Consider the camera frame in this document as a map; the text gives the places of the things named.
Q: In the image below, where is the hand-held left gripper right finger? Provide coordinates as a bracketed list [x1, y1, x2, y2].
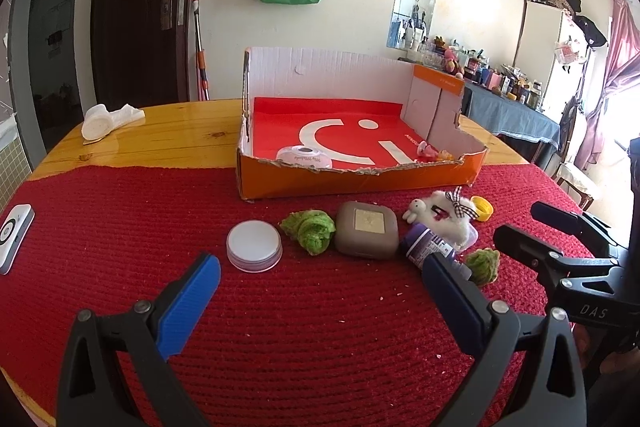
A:
[421, 252, 588, 427]

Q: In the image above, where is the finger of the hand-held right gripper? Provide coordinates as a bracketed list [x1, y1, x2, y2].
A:
[494, 224, 622, 304]
[531, 201, 615, 254]

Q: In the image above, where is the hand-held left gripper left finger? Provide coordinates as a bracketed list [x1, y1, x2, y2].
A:
[57, 252, 222, 427]

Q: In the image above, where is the white plush bunny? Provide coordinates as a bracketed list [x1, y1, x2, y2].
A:
[404, 188, 479, 253]

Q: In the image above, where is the brown square case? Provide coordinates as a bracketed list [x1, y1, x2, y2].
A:
[334, 201, 399, 262]

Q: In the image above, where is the green knitted leaf toy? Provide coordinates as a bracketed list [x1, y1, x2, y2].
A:
[279, 208, 337, 257]
[465, 248, 501, 286]

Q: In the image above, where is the orange white cardboard box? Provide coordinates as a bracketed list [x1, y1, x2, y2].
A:
[236, 47, 490, 202]

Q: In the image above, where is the wooden chair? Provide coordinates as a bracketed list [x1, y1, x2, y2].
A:
[555, 162, 601, 210]

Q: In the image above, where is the yellow cap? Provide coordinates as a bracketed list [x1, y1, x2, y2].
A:
[470, 196, 495, 222]

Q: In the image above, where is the purple bottle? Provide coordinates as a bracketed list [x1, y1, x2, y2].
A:
[398, 223, 473, 280]

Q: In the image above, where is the white round jar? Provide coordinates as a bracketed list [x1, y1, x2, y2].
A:
[226, 219, 284, 275]

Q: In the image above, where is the table with blue cloth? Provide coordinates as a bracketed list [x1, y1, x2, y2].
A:
[462, 82, 561, 152]

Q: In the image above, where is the red knitted mat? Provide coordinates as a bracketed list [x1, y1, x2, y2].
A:
[0, 164, 601, 427]

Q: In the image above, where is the pink curtain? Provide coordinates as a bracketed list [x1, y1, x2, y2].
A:
[582, 0, 640, 162]

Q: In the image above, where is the cluttered side table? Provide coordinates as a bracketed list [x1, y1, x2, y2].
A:
[400, 34, 548, 110]

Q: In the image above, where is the white round device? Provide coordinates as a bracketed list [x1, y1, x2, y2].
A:
[276, 146, 333, 170]

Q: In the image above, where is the dark hanging clothing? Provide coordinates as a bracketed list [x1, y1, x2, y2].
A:
[572, 14, 608, 48]

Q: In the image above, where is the white power bank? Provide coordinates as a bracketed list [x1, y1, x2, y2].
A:
[0, 203, 36, 275]

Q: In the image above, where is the white rolled cloth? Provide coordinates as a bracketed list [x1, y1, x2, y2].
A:
[81, 103, 146, 142]

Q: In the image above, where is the dark brown door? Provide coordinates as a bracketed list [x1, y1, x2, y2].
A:
[90, 0, 207, 108]

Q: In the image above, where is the orange and silver mop handle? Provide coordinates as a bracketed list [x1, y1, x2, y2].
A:
[191, 0, 211, 102]

